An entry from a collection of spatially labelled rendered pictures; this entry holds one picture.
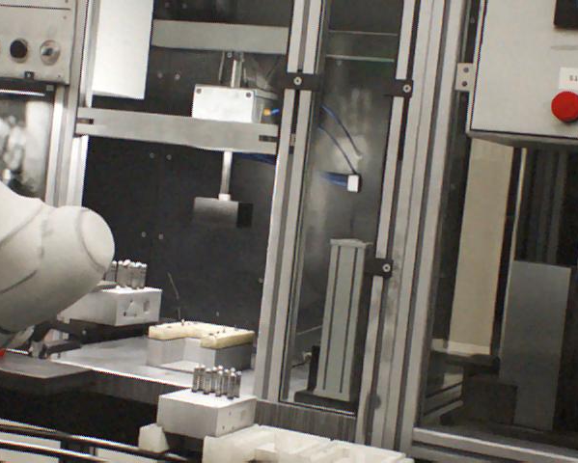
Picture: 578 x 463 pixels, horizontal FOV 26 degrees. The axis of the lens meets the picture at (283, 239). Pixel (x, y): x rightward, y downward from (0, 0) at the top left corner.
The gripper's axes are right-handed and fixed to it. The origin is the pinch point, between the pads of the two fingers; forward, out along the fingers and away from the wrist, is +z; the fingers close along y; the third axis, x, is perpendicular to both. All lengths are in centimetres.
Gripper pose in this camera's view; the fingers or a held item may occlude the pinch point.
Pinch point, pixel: (95, 304)
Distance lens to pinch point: 185.7
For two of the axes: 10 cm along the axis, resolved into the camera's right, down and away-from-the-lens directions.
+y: 1.0, -9.9, -0.7
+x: -9.1, -1.2, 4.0
